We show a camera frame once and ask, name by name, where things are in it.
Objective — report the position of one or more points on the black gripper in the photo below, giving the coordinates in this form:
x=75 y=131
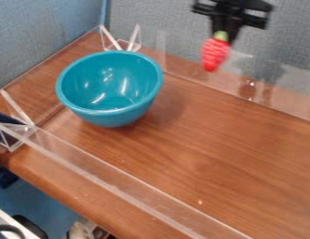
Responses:
x=230 y=15

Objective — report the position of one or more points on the red toy strawberry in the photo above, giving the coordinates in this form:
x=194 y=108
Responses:
x=215 y=51

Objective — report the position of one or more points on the blue plastic bowl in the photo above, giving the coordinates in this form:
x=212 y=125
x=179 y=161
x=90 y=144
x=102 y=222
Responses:
x=110 y=87

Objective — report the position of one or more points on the clear acrylic back barrier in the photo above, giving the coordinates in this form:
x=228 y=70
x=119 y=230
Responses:
x=256 y=91

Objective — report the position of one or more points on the clear acrylic barrier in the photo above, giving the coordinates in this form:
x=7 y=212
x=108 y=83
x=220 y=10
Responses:
x=167 y=209
x=256 y=91
x=30 y=95

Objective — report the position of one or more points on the clear acrylic left barrier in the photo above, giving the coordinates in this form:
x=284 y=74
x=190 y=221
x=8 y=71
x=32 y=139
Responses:
x=30 y=95

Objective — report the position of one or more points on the clear acrylic front barrier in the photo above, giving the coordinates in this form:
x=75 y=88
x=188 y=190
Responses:
x=167 y=209

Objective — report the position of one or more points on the dark blue clamp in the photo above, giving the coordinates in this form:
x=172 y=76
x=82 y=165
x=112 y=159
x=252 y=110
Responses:
x=7 y=177

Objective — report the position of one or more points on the white crumpled object below table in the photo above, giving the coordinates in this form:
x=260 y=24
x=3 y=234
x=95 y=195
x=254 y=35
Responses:
x=84 y=229

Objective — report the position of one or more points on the black and silver equipment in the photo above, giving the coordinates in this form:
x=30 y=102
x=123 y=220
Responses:
x=19 y=228

